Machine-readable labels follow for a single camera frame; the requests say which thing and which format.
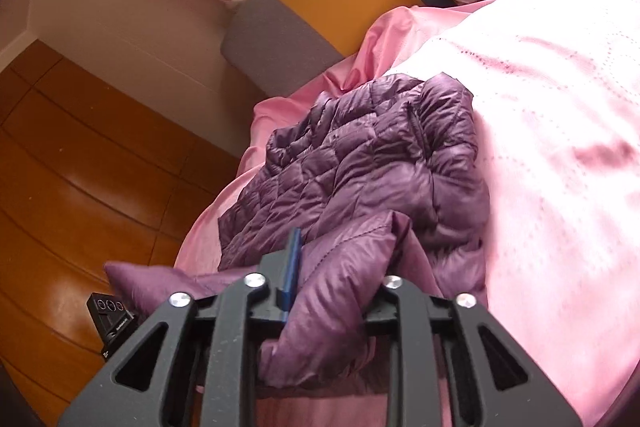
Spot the purple down jacket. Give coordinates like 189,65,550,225
105,75,490,389

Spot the pink bed cover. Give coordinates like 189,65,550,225
173,0,640,427

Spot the grey yellow blue headboard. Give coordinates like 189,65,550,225
221,0,454,96

